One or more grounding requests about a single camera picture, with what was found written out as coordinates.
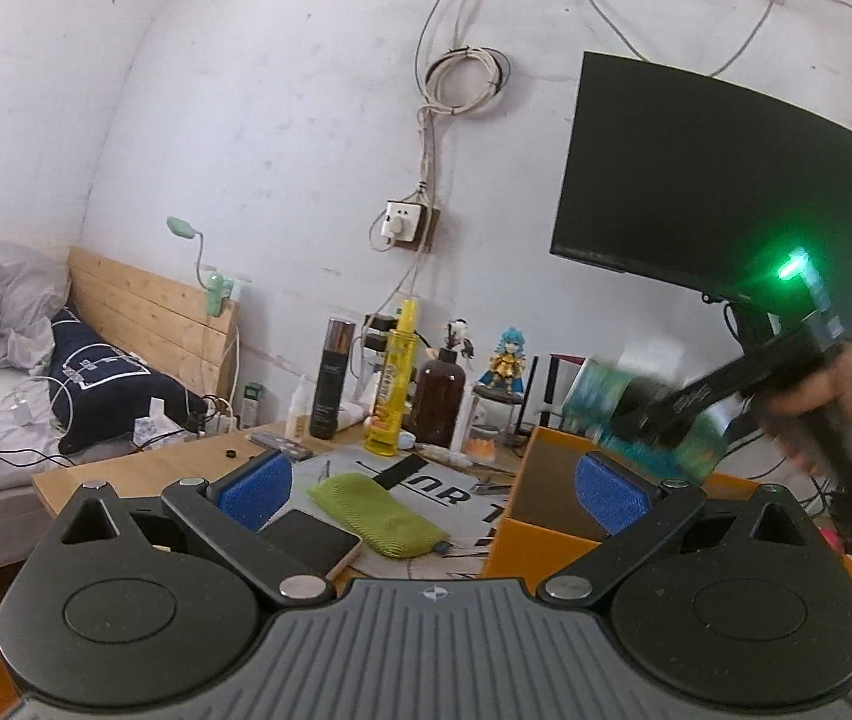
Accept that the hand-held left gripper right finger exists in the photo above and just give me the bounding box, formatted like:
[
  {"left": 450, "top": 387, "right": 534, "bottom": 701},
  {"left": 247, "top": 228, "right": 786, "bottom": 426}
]
[{"left": 535, "top": 451, "right": 821, "bottom": 608}]

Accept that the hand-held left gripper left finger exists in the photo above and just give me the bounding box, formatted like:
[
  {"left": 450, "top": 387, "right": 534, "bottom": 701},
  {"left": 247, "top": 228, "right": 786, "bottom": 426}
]
[{"left": 49, "top": 450, "right": 337, "bottom": 608}]

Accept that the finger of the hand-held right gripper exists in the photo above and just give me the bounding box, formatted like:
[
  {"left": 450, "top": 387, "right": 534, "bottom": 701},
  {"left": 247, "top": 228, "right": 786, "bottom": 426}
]
[{"left": 610, "top": 364, "right": 768, "bottom": 457}]

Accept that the orange cardboard box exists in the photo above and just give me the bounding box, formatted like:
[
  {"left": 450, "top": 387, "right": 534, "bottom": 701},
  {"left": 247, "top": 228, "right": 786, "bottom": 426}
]
[{"left": 484, "top": 426, "right": 852, "bottom": 601}]

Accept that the green floral wet wipes pack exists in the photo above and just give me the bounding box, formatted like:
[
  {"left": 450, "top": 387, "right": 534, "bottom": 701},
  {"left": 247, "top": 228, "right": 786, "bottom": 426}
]
[{"left": 561, "top": 345, "right": 743, "bottom": 481}]

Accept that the wooden desktop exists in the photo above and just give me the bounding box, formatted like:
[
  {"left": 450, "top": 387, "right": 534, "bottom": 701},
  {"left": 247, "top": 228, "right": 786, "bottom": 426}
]
[{"left": 32, "top": 420, "right": 852, "bottom": 698}]

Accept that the grey remote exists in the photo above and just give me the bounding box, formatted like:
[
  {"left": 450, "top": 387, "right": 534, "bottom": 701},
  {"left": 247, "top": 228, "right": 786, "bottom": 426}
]
[{"left": 250, "top": 431, "right": 314, "bottom": 461}]

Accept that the black phone beige case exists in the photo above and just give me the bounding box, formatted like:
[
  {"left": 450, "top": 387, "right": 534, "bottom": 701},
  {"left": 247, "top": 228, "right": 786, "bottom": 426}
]
[{"left": 257, "top": 508, "right": 362, "bottom": 583}]

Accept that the small white dropper bottle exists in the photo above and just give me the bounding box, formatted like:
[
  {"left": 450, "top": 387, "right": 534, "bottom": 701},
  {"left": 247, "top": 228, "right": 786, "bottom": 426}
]
[{"left": 283, "top": 373, "right": 311, "bottom": 440}]

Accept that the clear plastic packet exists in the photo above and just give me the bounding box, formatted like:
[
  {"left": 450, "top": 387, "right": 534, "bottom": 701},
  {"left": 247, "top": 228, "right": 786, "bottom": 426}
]
[{"left": 132, "top": 399, "right": 173, "bottom": 452}]

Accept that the black router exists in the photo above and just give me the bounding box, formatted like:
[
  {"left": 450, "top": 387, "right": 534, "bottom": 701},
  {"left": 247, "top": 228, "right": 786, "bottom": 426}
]
[{"left": 520, "top": 352, "right": 586, "bottom": 442}]

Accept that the green mesh pouch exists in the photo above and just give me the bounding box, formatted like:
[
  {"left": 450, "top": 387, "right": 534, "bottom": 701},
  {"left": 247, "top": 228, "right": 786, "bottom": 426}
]
[{"left": 306, "top": 471, "right": 452, "bottom": 560}]

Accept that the clear jar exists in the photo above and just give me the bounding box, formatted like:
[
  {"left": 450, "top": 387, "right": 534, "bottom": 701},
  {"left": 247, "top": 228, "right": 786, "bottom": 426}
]
[{"left": 469, "top": 388, "right": 526, "bottom": 461}]

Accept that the black cosmetic bottle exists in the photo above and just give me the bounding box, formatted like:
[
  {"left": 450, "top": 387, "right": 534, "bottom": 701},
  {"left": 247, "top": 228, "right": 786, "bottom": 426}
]
[{"left": 310, "top": 317, "right": 356, "bottom": 440}]

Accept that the grey printed mat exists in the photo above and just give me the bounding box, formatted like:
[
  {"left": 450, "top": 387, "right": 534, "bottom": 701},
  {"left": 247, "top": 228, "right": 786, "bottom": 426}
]
[{"left": 295, "top": 442, "right": 523, "bottom": 565}]

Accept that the black curved monitor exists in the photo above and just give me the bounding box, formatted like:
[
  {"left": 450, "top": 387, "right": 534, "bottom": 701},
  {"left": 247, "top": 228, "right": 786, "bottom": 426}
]
[{"left": 550, "top": 51, "right": 852, "bottom": 350}]

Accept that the blue-haired gold armor figurine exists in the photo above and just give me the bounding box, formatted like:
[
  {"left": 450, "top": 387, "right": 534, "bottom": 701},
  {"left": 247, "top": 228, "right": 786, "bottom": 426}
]
[{"left": 480, "top": 327, "right": 528, "bottom": 395}]

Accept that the yellow spray bottle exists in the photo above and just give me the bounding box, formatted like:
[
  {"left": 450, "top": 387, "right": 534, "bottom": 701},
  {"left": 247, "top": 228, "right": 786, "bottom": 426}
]
[{"left": 364, "top": 300, "right": 419, "bottom": 455}]

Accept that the navy pillow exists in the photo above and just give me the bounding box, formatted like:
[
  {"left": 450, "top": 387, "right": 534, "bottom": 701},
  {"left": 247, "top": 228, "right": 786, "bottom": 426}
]
[{"left": 47, "top": 307, "right": 211, "bottom": 455}]

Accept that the amber brown bottle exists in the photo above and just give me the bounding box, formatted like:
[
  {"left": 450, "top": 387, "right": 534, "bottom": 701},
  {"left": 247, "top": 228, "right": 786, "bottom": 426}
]
[{"left": 412, "top": 360, "right": 469, "bottom": 449}]

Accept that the white power strip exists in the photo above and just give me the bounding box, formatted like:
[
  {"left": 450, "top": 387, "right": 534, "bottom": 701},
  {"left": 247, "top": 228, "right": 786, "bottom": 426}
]
[{"left": 361, "top": 311, "right": 398, "bottom": 377}]

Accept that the green clip lamp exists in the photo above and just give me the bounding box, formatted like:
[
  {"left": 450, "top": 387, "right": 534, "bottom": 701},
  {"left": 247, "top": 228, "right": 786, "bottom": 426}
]
[{"left": 166, "top": 216, "right": 239, "bottom": 318}]

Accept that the black-haired figurine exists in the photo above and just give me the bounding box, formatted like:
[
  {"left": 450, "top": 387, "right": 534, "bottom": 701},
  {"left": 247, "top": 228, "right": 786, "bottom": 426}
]
[{"left": 433, "top": 319, "right": 476, "bottom": 362}]

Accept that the wooden headboard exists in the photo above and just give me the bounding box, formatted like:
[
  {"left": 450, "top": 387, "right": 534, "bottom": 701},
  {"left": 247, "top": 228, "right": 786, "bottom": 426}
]
[{"left": 66, "top": 246, "right": 241, "bottom": 422}]

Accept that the white wall socket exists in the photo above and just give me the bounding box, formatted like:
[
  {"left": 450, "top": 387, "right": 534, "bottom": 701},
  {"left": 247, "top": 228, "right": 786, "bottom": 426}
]
[{"left": 370, "top": 199, "right": 440, "bottom": 254}]

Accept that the coiled white cable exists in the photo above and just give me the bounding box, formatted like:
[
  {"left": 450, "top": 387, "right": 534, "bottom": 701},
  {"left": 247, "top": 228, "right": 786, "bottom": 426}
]
[{"left": 412, "top": 0, "right": 511, "bottom": 119}]

